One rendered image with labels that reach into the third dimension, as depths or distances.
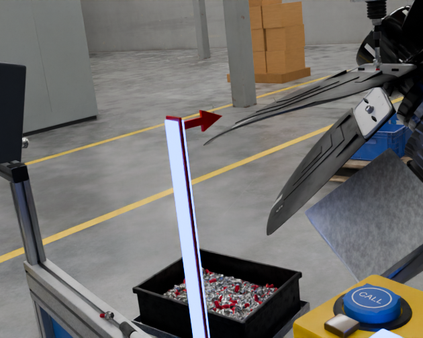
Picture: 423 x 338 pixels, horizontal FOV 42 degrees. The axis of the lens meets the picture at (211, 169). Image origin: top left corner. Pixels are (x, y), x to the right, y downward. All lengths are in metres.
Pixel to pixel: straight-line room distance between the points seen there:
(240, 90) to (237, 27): 0.80
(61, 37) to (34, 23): 0.38
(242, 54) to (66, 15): 2.28
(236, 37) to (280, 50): 2.14
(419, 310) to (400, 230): 0.35
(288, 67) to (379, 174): 8.33
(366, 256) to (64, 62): 6.76
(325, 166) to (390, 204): 0.17
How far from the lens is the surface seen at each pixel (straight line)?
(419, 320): 0.42
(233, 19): 7.05
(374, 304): 0.42
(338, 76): 0.79
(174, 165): 0.58
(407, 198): 0.78
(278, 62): 9.09
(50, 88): 7.26
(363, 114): 0.92
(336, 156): 0.90
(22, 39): 7.11
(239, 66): 7.08
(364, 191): 0.78
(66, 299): 0.96
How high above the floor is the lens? 1.30
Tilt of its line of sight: 16 degrees down
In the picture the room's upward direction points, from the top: 6 degrees counter-clockwise
